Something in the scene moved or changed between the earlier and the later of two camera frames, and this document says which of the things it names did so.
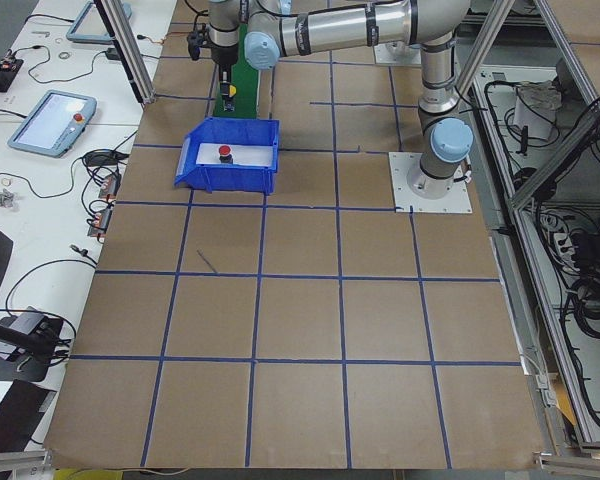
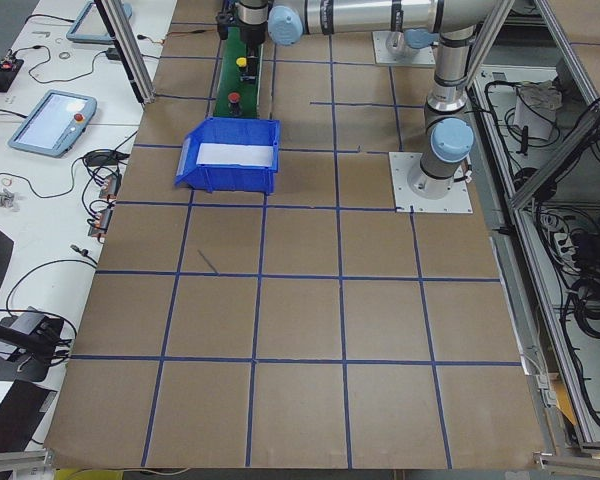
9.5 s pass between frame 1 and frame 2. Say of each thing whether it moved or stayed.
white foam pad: stayed
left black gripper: moved
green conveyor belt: stayed
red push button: moved
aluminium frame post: stayed
